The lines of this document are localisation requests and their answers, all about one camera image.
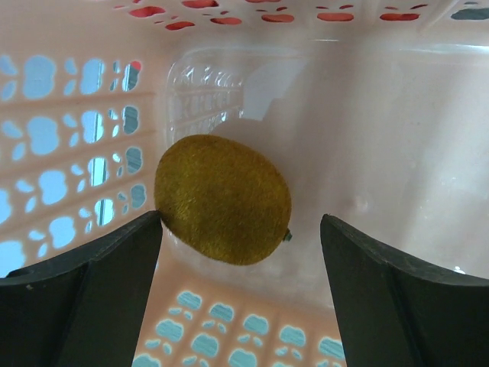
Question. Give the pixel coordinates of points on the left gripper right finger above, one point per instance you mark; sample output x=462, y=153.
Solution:
x=394, y=309

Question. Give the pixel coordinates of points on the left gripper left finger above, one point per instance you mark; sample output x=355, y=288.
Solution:
x=84, y=307

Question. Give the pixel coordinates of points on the pink plastic basket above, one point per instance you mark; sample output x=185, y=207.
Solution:
x=383, y=125

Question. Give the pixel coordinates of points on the red cloth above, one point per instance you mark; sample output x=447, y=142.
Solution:
x=178, y=15

